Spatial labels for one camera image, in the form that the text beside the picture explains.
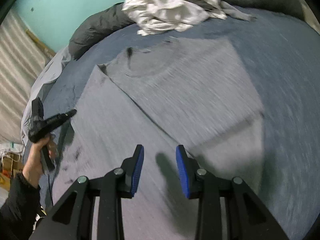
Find dark grey rolled duvet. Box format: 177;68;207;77
68;0;304;60

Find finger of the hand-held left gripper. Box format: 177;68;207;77
44;109;77;133

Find light grey crumpled blanket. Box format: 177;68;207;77
20;45;72;147

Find white woven sack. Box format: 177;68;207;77
0;141;24;155

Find person's left forearm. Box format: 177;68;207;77
0;172;42;240

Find striped beige curtain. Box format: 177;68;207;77
0;11;57;144

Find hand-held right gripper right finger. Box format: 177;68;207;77
175;144;290;240

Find cream tufted headboard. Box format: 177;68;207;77
282;0;320;34

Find blue bed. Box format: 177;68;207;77
22;5;320;240

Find grey sweater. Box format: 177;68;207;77
46;35;266;240

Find wooden frame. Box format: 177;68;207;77
26;29;57;57

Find person's left hand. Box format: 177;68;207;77
22;134;59;188

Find cardboard box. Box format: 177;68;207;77
0;152;25;188

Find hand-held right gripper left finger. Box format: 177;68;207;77
30;144;145;240

